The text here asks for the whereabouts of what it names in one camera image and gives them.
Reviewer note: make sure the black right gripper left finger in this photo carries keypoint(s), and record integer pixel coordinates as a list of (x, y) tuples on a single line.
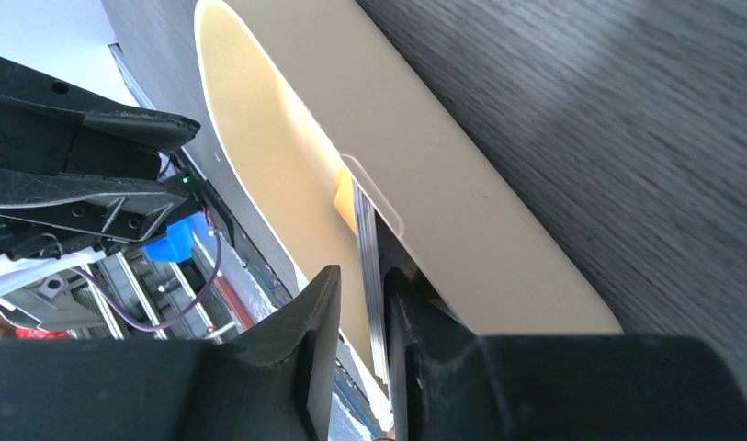
[(275, 381)]

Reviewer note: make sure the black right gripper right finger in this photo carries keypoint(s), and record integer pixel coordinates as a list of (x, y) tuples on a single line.
[(448, 383)]

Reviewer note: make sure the white cards in tray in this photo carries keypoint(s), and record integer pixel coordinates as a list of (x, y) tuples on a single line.
[(367, 243)]

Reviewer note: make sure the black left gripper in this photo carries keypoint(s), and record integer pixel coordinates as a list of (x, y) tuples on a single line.
[(78, 170)]

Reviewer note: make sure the orange credit card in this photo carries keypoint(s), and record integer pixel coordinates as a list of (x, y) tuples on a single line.
[(344, 198)]

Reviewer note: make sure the cream oval tray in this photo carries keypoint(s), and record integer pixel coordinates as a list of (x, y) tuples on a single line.
[(295, 89)]

